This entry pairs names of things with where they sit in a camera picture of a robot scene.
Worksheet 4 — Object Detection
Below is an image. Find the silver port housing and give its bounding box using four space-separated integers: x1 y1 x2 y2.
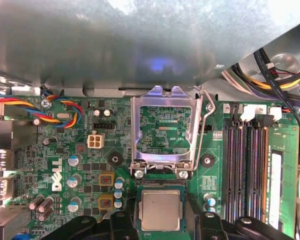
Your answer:
0 148 22 208

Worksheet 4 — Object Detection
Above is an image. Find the green RAM stick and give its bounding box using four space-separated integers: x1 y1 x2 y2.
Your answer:
267 124 300 238

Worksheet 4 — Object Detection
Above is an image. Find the silver CPU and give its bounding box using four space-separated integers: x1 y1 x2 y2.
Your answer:
135 184 188 234

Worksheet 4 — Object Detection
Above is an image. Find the green motherboard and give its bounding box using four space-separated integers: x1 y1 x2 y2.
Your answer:
0 94 300 240

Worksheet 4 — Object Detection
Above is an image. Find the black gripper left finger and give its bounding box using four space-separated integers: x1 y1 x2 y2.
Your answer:
41 210 139 240

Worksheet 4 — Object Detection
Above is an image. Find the twisted coloured fan wire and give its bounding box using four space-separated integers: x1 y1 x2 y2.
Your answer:
0 93 62 125
42 94 84 129

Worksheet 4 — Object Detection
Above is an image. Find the metal socket cover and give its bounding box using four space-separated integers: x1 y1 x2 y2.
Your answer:
130 84 202 176

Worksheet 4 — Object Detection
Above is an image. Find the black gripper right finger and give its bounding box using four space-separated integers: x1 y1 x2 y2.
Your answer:
200 210 295 240

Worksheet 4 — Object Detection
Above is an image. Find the white four-pin power connector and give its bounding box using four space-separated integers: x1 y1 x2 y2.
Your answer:
86 133 106 150

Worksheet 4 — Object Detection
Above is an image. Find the grey power supply unit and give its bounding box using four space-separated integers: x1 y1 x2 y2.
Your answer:
0 0 300 98

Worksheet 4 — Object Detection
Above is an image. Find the black flat data cable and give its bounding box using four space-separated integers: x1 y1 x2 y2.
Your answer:
253 47 300 163

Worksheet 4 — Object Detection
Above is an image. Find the black RAM slot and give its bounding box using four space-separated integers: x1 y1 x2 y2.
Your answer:
223 102 241 225
247 114 271 226
236 104 256 226

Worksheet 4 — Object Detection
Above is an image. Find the multicoloured power wire bundle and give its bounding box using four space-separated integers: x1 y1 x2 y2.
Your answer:
221 21 300 101

